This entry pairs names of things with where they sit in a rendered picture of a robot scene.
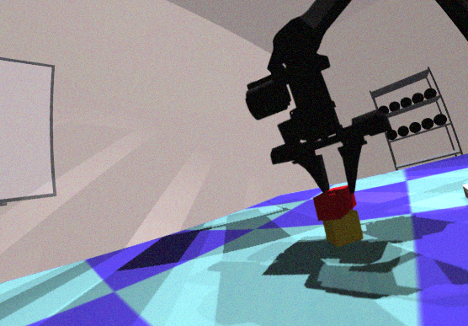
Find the yellow cube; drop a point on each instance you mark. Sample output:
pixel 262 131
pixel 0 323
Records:
pixel 346 230

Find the red cube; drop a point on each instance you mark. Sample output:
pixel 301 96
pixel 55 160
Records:
pixel 350 198
pixel 331 205

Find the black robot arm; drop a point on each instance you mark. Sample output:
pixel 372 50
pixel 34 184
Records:
pixel 296 46

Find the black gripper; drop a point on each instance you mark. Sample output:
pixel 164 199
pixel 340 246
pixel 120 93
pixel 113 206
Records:
pixel 352 138

